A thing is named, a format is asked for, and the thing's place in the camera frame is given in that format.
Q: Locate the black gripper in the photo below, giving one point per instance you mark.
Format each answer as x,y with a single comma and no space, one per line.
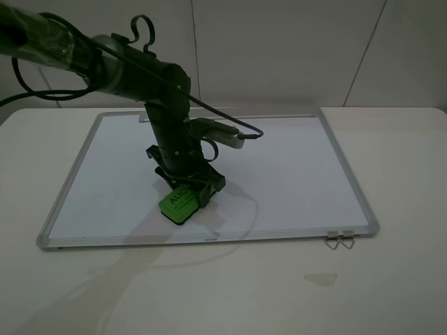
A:
180,158

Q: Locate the green whiteboard eraser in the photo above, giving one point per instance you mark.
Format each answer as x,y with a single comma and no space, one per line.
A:
179,205

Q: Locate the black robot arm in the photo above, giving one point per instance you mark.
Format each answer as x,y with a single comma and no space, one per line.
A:
111,65

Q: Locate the silver framed whiteboard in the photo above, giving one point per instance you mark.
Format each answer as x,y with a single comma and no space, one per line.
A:
293,183

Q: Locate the silver marker tray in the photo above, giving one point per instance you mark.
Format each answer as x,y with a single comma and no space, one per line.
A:
143,118

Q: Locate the left metal hanging clip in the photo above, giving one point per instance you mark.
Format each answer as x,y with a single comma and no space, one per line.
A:
332,240

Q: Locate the metal hanging clip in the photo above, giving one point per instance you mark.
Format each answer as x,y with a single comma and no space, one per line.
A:
348,239
332,240

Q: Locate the clear tape piece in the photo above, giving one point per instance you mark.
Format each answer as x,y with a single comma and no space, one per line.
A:
321,279

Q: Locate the right metal hanging clip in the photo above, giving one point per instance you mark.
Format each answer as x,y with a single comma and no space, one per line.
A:
348,239

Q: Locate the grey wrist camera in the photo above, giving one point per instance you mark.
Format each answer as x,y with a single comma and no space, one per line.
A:
220,132

